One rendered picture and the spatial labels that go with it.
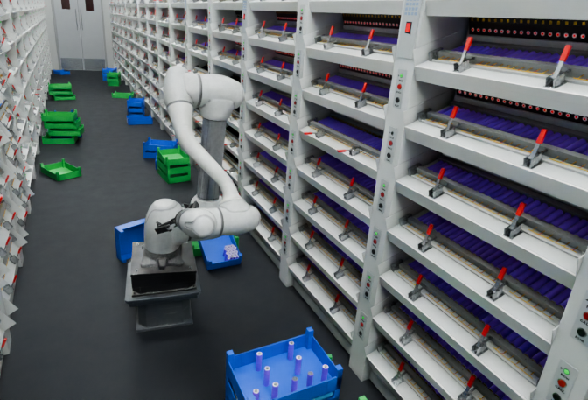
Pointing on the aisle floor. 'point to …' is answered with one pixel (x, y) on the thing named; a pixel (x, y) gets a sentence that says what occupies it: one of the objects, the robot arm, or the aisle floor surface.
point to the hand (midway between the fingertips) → (172, 215)
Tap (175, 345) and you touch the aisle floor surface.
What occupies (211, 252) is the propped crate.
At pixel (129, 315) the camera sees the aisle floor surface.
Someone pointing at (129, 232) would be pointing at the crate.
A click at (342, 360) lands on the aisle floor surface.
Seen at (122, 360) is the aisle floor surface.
